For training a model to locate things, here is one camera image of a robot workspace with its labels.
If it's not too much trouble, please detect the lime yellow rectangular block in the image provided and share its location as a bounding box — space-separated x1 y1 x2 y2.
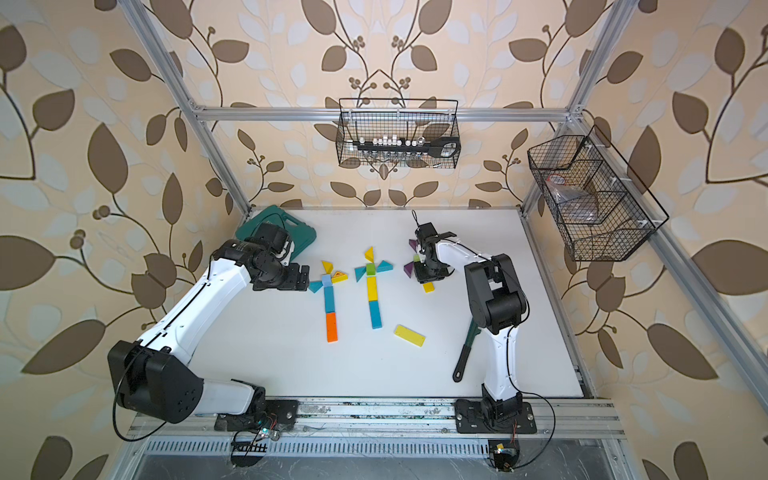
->
394 325 426 347

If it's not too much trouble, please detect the teal long block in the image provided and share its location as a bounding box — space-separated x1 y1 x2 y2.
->
368 300 383 330

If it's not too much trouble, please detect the teal long block diagonal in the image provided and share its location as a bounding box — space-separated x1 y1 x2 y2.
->
323 286 335 314

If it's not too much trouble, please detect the orange rectangular block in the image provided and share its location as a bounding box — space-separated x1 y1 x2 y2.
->
325 312 338 343

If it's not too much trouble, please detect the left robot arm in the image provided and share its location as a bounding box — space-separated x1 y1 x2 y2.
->
107 223 309 430

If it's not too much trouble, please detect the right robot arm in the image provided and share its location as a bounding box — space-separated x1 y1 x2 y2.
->
412 222 530 423

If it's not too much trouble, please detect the green plastic tool case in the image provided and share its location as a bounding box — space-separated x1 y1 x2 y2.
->
235 205 317 260

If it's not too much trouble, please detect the plastic bag in basket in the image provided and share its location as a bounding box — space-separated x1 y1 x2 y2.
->
546 175 599 225

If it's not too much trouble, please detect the socket set rail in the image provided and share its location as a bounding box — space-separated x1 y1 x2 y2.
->
350 137 462 159

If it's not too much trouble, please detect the back wire basket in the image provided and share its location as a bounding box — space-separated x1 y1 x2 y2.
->
335 97 461 173

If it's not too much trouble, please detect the wire basket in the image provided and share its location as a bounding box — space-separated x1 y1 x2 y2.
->
335 97 461 173
527 126 669 262

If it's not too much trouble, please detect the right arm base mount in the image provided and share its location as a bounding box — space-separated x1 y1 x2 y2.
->
454 387 538 435

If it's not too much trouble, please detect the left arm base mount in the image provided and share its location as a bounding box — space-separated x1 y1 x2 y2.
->
214 386 299 433

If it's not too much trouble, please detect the right wire basket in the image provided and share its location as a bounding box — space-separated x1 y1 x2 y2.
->
527 126 669 262

